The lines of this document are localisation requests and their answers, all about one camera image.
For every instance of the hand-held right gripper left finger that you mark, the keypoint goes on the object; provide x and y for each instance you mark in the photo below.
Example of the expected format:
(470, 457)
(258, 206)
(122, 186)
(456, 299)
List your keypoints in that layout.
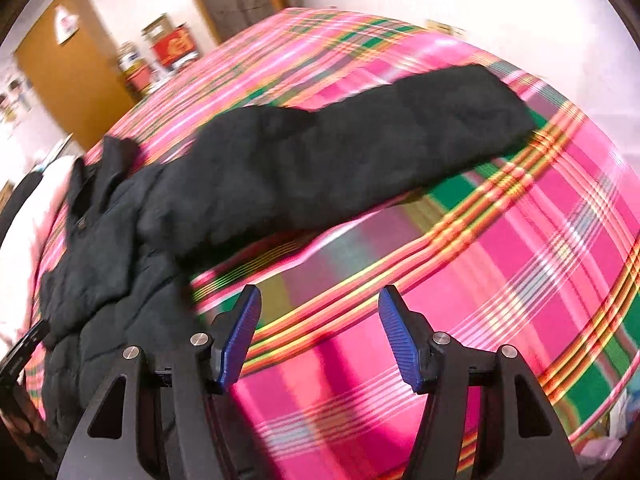
(240, 335)

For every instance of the pink plaid bed sheet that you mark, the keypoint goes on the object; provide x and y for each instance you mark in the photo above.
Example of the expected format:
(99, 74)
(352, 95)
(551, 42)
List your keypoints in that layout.
(500, 285)

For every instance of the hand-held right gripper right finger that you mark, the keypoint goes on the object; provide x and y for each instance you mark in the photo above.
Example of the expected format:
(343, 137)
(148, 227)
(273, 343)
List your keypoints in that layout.
(400, 340)

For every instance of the wall pictures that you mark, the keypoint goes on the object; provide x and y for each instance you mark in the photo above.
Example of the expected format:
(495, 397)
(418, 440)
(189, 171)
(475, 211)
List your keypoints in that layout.
(15, 97)

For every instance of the black padded jacket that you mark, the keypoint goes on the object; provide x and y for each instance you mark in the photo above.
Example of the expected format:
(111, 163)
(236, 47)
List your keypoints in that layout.
(300, 170)

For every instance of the wooden wardrobe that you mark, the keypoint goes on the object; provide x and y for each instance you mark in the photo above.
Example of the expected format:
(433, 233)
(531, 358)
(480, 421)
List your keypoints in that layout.
(75, 75)

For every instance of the clear snack jar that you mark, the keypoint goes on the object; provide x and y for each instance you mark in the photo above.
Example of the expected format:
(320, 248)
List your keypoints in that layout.
(128, 55)

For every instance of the red gift box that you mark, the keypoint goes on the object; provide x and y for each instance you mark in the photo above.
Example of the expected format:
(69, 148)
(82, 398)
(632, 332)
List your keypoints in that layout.
(175, 47)

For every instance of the black cloth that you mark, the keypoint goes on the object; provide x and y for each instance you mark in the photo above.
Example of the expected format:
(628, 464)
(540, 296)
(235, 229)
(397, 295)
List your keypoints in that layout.
(15, 205)

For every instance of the cardboard box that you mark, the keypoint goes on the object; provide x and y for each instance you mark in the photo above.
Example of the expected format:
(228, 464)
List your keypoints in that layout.
(156, 27)

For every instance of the white quilt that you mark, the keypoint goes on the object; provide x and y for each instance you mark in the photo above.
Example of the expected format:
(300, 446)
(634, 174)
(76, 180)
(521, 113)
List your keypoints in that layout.
(20, 270)

